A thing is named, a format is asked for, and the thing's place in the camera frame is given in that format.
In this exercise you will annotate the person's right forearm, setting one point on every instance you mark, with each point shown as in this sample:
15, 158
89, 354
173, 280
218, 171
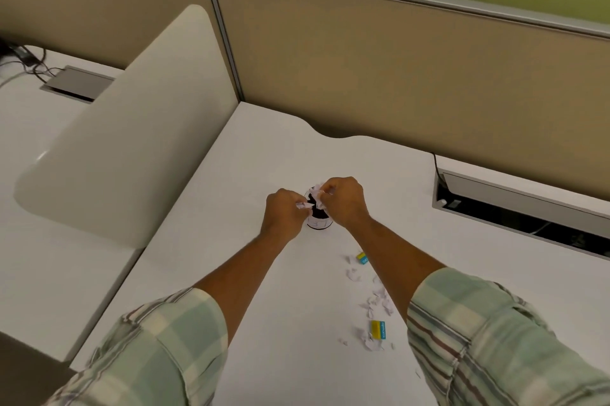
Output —
391, 262

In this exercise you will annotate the green plaid shirt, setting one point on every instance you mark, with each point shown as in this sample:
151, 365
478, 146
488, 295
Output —
157, 353

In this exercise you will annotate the person's right hand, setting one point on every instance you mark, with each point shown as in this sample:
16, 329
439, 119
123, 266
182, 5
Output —
345, 200

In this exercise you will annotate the beige partition panel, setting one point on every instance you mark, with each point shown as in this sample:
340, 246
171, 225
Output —
405, 62
119, 0

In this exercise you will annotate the person's left forearm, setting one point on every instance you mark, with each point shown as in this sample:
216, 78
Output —
243, 277

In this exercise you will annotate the white side divider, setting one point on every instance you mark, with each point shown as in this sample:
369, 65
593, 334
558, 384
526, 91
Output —
133, 134

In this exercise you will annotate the person's left hand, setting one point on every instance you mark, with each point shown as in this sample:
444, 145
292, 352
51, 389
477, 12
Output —
283, 215

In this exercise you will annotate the small blue yellow box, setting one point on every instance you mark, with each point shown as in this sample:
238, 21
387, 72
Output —
378, 330
362, 258

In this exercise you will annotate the white paper cup black inside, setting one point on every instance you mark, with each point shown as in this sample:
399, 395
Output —
318, 222

